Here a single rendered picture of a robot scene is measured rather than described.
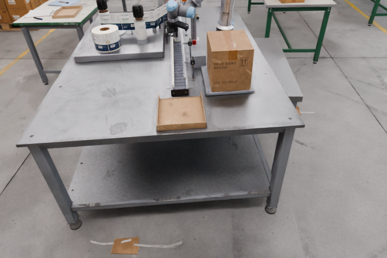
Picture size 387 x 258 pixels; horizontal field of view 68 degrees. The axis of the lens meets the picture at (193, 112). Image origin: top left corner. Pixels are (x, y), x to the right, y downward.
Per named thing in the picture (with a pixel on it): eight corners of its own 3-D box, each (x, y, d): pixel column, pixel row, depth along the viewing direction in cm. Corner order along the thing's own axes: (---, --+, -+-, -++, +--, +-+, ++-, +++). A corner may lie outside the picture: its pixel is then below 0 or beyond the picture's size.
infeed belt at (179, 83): (171, 10, 307) (171, 7, 304) (179, 10, 307) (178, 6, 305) (173, 95, 175) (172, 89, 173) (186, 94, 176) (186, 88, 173)
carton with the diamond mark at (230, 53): (207, 68, 199) (207, 31, 182) (241, 67, 199) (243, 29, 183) (211, 92, 174) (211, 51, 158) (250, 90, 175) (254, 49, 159)
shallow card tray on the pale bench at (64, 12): (62, 9, 338) (61, 6, 336) (82, 8, 338) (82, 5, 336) (52, 18, 311) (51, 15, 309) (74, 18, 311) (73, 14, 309)
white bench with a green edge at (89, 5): (91, 29, 504) (79, -19, 456) (133, 29, 499) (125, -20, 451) (38, 86, 353) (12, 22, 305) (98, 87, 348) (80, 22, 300)
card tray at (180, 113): (158, 99, 174) (158, 93, 172) (201, 96, 175) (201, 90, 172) (156, 131, 150) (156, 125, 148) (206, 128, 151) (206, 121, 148)
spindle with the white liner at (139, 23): (137, 40, 235) (131, 3, 217) (148, 40, 236) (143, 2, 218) (136, 44, 228) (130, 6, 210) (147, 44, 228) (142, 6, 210)
